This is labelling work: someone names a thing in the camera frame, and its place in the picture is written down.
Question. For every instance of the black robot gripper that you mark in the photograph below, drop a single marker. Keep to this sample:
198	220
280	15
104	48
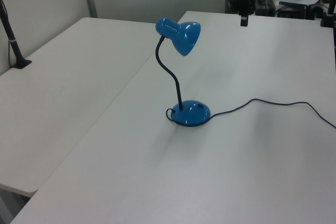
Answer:
245	5

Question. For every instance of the blue gooseneck desk lamp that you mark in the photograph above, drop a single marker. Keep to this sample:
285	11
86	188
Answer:
189	35

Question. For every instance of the black equipment box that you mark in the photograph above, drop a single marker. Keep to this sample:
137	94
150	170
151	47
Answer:
288	11

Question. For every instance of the black camera stand pole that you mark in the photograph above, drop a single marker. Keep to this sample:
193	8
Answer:
13	43
328	20

